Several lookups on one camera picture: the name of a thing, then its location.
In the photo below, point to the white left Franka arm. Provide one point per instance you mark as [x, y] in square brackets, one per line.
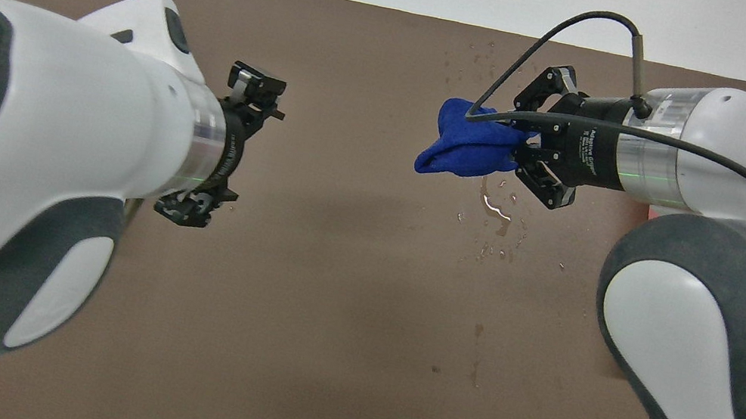
[40, 181]

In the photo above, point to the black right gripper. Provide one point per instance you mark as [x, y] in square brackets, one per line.
[583, 147]

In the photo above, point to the water puddle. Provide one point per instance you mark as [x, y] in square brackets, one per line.
[495, 212]

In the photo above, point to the brown table mat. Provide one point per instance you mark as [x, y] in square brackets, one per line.
[362, 315]

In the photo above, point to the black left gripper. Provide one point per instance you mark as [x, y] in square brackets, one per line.
[232, 138]

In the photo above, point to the blue towel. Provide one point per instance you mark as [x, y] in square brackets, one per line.
[465, 145]

